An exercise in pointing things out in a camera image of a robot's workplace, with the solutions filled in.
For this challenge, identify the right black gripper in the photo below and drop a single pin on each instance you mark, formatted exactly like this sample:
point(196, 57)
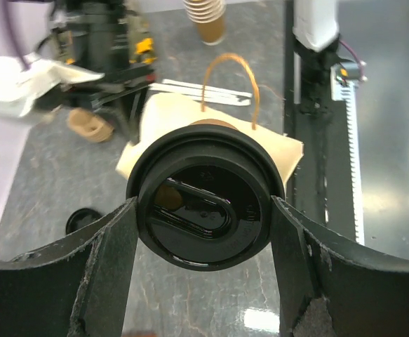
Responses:
point(119, 98)

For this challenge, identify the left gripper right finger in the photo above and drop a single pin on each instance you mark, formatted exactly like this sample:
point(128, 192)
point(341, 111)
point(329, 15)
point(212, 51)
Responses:
point(331, 286)

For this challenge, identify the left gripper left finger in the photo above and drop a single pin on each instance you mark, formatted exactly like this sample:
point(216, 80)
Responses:
point(75, 286)

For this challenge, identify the beige paper bag with handles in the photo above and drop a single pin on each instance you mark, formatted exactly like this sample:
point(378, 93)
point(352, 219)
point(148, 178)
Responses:
point(176, 115)

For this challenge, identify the brown cardboard cup carrier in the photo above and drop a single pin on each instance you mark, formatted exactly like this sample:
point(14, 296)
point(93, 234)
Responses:
point(89, 126)

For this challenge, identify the black plastic cup lid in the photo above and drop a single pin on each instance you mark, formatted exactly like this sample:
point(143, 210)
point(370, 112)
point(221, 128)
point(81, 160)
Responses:
point(204, 197)

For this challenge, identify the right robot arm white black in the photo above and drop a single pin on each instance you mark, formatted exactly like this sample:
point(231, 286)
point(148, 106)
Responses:
point(110, 38)

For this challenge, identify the black cup lid on table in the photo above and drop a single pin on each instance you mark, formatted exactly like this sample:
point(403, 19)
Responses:
point(81, 218)

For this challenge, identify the camouflage folded cloth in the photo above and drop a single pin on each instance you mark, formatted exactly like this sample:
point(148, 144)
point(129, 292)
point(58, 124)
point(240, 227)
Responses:
point(102, 39)

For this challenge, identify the stack of paper cups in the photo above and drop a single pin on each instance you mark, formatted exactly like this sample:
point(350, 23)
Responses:
point(208, 16)

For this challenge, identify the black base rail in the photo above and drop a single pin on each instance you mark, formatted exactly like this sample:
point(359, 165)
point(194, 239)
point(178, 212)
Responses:
point(320, 187)

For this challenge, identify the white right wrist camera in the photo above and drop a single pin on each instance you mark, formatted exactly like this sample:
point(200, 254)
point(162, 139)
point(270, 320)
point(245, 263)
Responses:
point(30, 95)

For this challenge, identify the slotted cable duct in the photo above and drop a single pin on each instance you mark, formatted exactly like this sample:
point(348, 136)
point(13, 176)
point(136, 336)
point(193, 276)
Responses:
point(345, 77)

